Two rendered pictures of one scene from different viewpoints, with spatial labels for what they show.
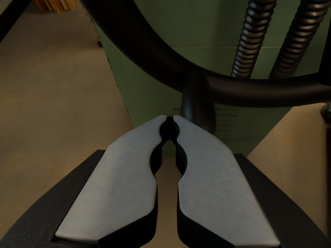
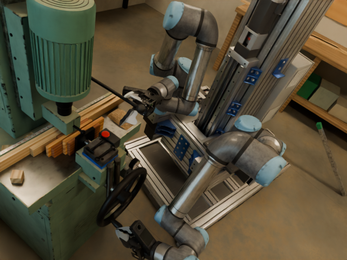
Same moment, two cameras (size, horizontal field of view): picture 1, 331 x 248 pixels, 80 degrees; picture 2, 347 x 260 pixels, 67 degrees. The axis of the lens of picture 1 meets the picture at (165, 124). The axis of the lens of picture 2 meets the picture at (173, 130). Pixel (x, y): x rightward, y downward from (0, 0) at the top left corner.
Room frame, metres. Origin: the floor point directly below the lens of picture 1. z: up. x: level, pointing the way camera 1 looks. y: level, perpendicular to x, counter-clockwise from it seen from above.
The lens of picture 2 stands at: (-0.09, 0.43, 1.80)
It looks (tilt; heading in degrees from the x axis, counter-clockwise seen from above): 44 degrees down; 283
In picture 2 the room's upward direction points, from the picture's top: 22 degrees clockwise
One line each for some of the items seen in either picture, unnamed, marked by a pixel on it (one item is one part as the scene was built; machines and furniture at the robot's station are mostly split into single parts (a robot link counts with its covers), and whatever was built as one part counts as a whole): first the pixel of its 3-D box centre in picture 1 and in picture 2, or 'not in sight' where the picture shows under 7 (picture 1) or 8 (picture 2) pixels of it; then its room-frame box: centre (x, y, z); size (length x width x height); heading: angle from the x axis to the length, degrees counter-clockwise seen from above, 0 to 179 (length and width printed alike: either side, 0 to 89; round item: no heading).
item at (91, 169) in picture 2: not in sight; (100, 159); (0.26, -0.12, 0.91); 0.15 x 0.14 x 0.09; 84
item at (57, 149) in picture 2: not in sight; (78, 136); (0.40, -0.14, 0.92); 0.25 x 0.02 x 0.05; 84
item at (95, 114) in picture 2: not in sight; (88, 118); (0.44, -0.25, 0.92); 0.55 x 0.02 x 0.04; 84
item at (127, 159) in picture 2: not in sight; (122, 164); (0.29, -0.38, 0.58); 0.12 x 0.08 x 0.08; 174
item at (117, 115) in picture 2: not in sight; (122, 116); (0.34, -0.38, 0.91); 0.12 x 0.09 x 0.03; 174
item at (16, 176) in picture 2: not in sight; (17, 176); (0.43, 0.12, 0.92); 0.03 x 0.03 x 0.03; 36
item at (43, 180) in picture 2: not in sight; (84, 153); (0.34, -0.13, 0.87); 0.61 x 0.30 x 0.06; 84
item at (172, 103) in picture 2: not in sight; (164, 103); (0.21, -0.54, 0.98); 0.11 x 0.08 x 0.11; 29
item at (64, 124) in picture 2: not in sight; (61, 117); (0.47, -0.13, 0.99); 0.14 x 0.07 x 0.09; 174
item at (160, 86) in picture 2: not in sight; (156, 93); (0.24, -0.45, 1.08); 0.08 x 0.05 x 0.08; 174
